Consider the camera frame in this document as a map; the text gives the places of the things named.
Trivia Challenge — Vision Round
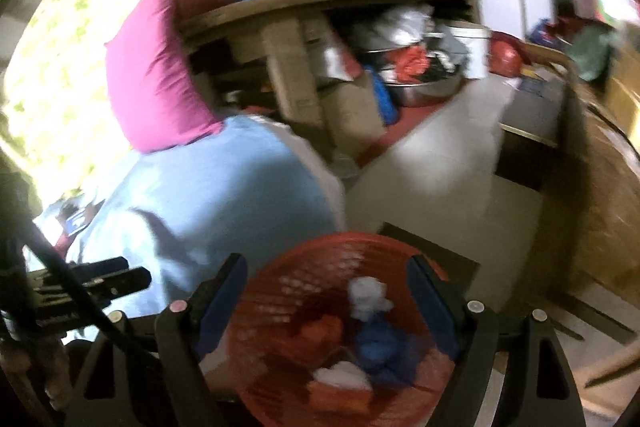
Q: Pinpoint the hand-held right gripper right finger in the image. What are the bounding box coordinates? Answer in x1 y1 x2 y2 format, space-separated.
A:
406 254 586 427

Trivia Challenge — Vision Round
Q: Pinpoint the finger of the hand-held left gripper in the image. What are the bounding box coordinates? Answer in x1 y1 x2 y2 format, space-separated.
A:
62 257 129 280
32 268 152 325

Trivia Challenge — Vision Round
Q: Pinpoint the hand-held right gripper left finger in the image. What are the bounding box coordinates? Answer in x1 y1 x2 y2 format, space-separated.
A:
65 252 249 427

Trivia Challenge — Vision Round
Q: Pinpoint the white paper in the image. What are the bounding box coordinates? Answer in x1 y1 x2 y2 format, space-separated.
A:
347 277 396 322

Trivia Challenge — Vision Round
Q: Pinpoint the red mesh basket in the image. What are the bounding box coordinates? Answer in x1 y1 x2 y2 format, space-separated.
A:
227 232 463 427

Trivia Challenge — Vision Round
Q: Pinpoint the person's left hand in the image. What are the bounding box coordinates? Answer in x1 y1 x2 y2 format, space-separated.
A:
0 336 70 414

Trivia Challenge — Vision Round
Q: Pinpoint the open purple cardboard box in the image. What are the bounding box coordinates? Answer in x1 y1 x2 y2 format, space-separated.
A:
55 202 107 238

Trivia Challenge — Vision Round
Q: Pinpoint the light blue bed sheet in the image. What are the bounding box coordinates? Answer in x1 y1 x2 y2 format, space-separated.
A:
35 114 346 388

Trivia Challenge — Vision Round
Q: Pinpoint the wooden cabinet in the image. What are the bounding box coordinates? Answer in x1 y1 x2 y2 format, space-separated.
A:
500 42 640 323

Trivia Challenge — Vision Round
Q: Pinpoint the brown cardboard box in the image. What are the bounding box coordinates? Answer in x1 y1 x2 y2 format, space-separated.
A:
320 72 390 158

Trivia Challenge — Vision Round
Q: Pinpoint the pink pillow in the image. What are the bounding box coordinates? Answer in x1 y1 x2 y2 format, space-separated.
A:
105 0 223 155

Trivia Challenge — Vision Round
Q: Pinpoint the green floral blanket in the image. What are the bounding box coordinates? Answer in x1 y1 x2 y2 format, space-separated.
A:
0 0 201 208

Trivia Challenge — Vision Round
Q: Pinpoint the metal basin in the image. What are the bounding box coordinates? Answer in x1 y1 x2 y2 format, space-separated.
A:
380 66 467 108

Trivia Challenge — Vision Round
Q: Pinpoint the red plastic bag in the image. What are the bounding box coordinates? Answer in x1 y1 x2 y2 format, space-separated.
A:
394 46 432 84

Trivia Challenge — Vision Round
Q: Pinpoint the white plastic bucket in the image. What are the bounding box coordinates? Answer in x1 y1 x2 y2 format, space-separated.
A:
442 23 492 80

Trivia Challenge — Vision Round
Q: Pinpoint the round red bag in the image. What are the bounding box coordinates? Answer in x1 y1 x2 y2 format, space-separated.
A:
489 32 532 76

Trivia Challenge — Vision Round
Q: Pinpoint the wooden table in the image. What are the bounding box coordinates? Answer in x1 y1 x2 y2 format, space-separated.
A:
177 0 481 145

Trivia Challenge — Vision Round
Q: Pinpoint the silver plastic bag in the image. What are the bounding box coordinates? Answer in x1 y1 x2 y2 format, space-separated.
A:
350 4 437 52

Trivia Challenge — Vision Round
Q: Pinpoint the green cloth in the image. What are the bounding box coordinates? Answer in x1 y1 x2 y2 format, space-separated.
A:
567 24 619 82

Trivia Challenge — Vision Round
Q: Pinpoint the black cable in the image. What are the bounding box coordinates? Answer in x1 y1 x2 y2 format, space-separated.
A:
20 217 161 360

